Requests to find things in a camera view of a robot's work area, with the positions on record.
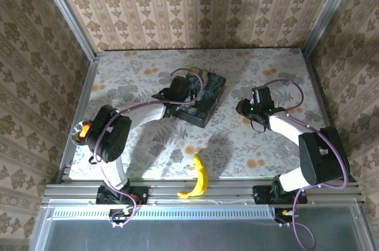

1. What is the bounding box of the long aluminium extrusion rail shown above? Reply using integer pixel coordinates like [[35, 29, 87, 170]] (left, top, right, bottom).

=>
[[41, 178, 364, 206]]

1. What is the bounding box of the grey metal tray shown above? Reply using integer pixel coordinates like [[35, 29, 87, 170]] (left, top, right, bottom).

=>
[[29, 199, 375, 251]]

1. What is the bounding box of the aluminium table side rail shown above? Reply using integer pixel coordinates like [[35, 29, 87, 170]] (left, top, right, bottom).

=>
[[55, 55, 101, 185], [301, 48, 356, 182]]

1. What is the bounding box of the black connector board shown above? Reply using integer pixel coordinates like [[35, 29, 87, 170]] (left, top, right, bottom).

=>
[[109, 208, 136, 225], [274, 207, 300, 224]]

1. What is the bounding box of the purple cable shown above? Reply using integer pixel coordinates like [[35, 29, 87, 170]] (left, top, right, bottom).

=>
[[93, 68, 205, 229], [264, 79, 349, 251]]

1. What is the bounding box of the floral patterned table cover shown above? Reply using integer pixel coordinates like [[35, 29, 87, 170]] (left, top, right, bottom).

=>
[[68, 47, 338, 181]]

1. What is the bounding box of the starry night print box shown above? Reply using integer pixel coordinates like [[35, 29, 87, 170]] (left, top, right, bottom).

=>
[[174, 66, 227, 129]]

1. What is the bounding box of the shiny metal bowl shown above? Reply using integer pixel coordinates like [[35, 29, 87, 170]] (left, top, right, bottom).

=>
[[70, 120, 91, 146]]

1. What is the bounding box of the yellow banana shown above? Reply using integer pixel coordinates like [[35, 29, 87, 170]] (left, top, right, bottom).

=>
[[176, 153, 209, 199]]

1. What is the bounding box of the aluminium frame post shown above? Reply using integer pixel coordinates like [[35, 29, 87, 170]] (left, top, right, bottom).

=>
[[302, 0, 361, 53], [34, 0, 100, 61]]

